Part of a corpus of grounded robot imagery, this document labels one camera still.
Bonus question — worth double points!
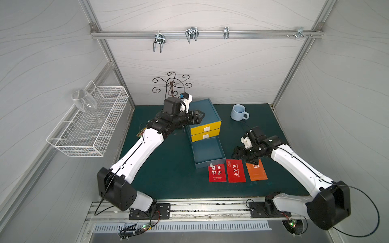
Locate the yellow top drawer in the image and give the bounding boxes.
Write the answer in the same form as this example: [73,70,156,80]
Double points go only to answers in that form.
[189,121,221,136]

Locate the yellow drawer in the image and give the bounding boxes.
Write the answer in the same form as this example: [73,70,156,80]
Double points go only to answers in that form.
[191,129,220,142]
[189,121,221,136]

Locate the orange postcard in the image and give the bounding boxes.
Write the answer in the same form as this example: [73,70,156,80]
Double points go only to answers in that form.
[246,159,268,181]

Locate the red postcard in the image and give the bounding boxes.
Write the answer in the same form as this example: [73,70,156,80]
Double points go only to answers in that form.
[208,164,227,183]
[226,160,246,183]

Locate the teal bottom drawer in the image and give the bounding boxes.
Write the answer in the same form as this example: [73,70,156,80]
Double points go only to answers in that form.
[191,136,226,169]

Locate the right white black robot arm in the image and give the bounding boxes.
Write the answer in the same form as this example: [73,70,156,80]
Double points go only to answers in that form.
[232,127,351,230]

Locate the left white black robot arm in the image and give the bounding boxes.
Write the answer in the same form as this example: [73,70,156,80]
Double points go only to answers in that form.
[97,93,205,212]

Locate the light blue mug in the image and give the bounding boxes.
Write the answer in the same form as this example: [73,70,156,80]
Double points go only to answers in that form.
[230,104,250,122]

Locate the bronze mug tree stand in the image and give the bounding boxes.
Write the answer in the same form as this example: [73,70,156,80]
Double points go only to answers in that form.
[152,71,192,98]

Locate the green snack packet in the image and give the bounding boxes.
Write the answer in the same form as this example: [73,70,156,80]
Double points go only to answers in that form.
[137,129,145,137]

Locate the metal double hook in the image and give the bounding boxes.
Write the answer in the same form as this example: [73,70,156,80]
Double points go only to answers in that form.
[153,33,166,53]

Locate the small metal clip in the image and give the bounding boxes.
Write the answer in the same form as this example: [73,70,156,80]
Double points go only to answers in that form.
[223,27,230,39]

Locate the clear wine glass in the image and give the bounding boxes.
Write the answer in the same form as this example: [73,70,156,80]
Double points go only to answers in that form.
[71,90,103,123]

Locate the left controller wiring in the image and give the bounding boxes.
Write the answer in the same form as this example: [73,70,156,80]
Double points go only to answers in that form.
[118,209,161,241]

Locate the white vent strip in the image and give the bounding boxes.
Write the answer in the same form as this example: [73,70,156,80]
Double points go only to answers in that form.
[93,220,271,233]

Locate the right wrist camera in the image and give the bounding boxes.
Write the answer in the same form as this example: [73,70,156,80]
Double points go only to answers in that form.
[241,136,253,149]

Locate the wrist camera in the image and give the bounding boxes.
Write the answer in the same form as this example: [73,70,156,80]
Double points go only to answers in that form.
[179,92,192,113]
[241,136,253,149]

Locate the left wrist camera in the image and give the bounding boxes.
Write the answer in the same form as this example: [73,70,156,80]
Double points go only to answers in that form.
[179,92,192,113]

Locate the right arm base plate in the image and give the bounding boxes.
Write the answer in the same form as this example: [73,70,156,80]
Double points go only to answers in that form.
[246,199,292,218]

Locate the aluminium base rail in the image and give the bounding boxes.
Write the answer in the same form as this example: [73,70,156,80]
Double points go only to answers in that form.
[84,198,334,224]

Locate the metal wire hook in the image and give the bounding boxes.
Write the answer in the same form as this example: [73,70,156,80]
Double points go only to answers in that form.
[185,27,199,44]

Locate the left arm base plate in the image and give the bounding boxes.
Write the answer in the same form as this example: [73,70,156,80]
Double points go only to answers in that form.
[128,203,171,220]

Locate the white wire basket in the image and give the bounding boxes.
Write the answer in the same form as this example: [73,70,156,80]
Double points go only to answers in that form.
[46,81,129,157]

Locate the right black cable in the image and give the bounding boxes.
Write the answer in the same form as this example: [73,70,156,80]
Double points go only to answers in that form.
[331,182,380,238]

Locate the metal bracket with bolts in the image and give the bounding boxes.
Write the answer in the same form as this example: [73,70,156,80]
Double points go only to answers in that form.
[286,27,313,39]

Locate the aluminium top rail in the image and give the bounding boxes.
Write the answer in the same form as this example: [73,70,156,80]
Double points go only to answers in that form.
[91,29,325,40]

